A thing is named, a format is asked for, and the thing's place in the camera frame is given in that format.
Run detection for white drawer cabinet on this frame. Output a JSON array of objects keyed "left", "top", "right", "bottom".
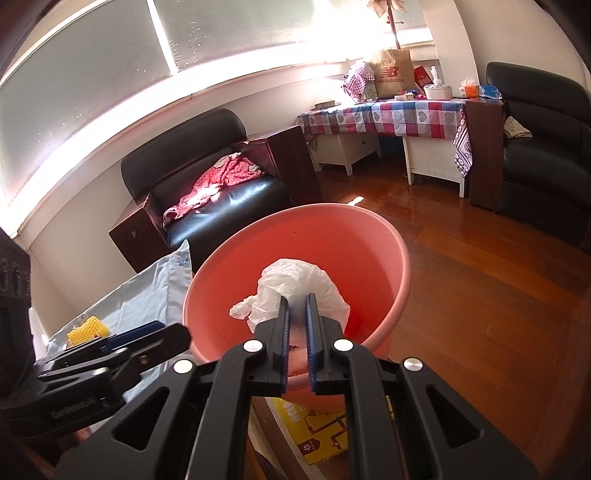
[{"left": 310, "top": 131, "right": 383, "bottom": 176}]

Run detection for yellow cardboard box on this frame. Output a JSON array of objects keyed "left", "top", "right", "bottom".
[{"left": 270, "top": 397, "right": 398, "bottom": 464}]

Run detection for light blue floral bedsheet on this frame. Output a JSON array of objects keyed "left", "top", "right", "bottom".
[{"left": 28, "top": 239, "right": 195, "bottom": 402}]

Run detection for frosted glass window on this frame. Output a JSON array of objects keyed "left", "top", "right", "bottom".
[{"left": 0, "top": 0, "right": 430, "bottom": 232}]

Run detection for beige cloth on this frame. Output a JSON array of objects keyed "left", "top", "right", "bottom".
[{"left": 503, "top": 116, "right": 533, "bottom": 139}]

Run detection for red checked cloth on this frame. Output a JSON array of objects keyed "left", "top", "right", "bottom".
[{"left": 342, "top": 62, "right": 376, "bottom": 102}]

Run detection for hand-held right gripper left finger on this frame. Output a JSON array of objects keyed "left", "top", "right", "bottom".
[{"left": 53, "top": 295, "right": 291, "bottom": 480}]

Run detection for pink dotted blanket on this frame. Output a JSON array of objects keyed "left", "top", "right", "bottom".
[{"left": 163, "top": 152, "right": 263, "bottom": 227}]

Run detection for dark wooden cabinet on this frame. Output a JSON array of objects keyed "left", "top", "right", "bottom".
[{"left": 465, "top": 97, "right": 506, "bottom": 210}]

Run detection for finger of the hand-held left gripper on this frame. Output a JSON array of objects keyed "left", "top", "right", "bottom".
[
  {"left": 38, "top": 322, "right": 192, "bottom": 391},
  {"left": 46, "top": 320, "right": 167, "bottom": 366}
]

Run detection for brown paper shopping bag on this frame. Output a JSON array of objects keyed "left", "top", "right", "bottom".
[{"left": 363, "top": 47, "right": 415, "bottom": 100}]

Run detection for black leather armchair wooden arms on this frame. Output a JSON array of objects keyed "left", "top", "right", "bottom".
[{"left": 108, "top": 108, "right": 324, "bottom": 273}]

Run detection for pink plastic bucket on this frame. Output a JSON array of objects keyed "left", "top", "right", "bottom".
[{"left": 182, "top": 205, "right": 411, "bottom": 411}]

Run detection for yellow foam sponge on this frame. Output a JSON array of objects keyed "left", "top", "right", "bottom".
[{"left": 66, "top": 314, "right": 112, "bottom": 346}]

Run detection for coat rack with clothes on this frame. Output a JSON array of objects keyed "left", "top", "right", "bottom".
[{"left": 367, "top": 0, "right": 409, "bottom": 51}]

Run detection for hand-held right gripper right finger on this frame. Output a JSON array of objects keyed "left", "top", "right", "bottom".
[{"left": 305, "top": 293, "right": 539, "bottom": 480}]

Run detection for white plastic bag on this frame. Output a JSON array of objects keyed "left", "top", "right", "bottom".
[{"left": 229, "top": 258, "right": 350, "bottom": 335}]

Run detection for white round container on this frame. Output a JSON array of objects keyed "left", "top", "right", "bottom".
[{"left": 423, "top": 66, "right": 452, "bottom": 100}]

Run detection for white desk frame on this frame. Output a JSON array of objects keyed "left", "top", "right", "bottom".
[{"left": 403, "top": 135, "right": 467, "bottom": 198}]

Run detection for table with checkered tablecloth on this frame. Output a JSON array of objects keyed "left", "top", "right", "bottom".
[{"left": 297, "top": 99, "right": 474, "bottom": 178}]

